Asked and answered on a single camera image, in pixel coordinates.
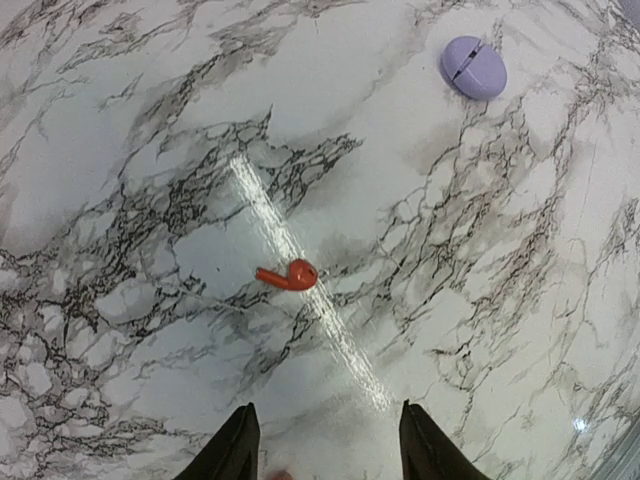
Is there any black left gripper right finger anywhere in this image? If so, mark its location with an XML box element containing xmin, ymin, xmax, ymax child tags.
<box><xmin>399</xmin><ymin>400</ymin><xmax>490</xmax><ymax>480</ymax></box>

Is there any purple charging case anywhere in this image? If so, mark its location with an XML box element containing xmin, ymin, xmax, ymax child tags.
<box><xmin>440</xmin><ymin>36</ymin><xmax>507</xmax><ymax>101</ymax></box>

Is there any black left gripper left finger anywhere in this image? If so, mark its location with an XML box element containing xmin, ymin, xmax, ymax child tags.
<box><xmin>175</xmin><ymin>402</ymin><xmax>260</xmax><ymax>480</ymax></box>

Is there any red earbud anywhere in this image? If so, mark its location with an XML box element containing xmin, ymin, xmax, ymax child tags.
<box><xmin>255</xmin><ymin>259</ymin><xmax>318</xmax><ymax>291</ymax></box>

